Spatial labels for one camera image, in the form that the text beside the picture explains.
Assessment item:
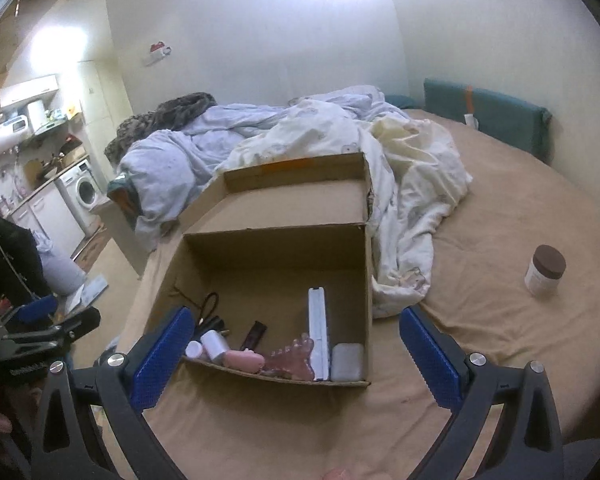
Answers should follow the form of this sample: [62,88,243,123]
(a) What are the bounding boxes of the white remote control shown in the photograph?
[307,286,332,382]

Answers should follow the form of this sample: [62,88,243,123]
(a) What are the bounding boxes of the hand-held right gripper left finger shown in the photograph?
[30,306,196,480]

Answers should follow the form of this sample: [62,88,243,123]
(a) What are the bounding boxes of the white earbuds case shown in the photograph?
[330,342,365,382]

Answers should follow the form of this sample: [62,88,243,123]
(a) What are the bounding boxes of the white printed duvet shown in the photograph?
[120,87,474,319]

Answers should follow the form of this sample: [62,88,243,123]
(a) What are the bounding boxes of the pink soft toy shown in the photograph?
[223,349,266,374]

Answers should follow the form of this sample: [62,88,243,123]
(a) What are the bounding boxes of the papers on floor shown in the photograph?
[64,274,109,312]

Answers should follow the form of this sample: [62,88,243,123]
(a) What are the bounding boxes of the teal orange pillow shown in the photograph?
[107,175,144,217]

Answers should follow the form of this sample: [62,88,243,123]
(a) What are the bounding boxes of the white wall cabinet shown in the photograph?
[0,74,60,109]

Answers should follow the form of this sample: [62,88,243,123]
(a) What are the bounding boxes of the teal headboard cushion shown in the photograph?
[423,78,552,164]

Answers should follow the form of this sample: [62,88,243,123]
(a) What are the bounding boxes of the cardboard box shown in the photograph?
[147,152,377,389]

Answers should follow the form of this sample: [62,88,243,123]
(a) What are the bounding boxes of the white jar brown lid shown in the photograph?
[523,244,567,297]

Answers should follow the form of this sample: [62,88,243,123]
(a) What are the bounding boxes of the white charger adapter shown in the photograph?
[200,329,230,364]

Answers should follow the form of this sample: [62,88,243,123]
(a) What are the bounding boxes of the black cable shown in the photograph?
[172,287,226,334]

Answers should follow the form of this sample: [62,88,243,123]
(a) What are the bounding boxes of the grey bedside table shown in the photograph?
[92,195,157,279]

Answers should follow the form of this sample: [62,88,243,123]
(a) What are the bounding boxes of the white kitchen base cabinet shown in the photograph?
[12,182,87,261]

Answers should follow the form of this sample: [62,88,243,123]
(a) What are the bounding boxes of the white wall rack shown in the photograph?
[143,40,173,66]

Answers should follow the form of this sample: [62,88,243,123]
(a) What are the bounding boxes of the black jacket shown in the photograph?
[0,215,52,307]

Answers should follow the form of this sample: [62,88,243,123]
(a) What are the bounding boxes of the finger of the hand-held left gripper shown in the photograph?
[7,294,59,325]
[54,306,102,343]

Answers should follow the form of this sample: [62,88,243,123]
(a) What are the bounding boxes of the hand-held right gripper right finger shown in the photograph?
[399,304,566,480]

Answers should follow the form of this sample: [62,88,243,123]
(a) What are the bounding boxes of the light blue bag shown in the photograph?
[34,232,87,297]

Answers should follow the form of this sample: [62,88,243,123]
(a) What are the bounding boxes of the white washing machine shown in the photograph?
[57,160,103,236]

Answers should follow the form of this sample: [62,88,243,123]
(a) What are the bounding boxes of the pink foot-shaped toy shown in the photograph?
[264,337,315,380]

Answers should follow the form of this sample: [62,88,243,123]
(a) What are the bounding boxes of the dark patterned blanket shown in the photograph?
[103,92,219,162]

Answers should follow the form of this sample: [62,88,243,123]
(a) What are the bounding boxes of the white water heater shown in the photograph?
[0,114,32,154]

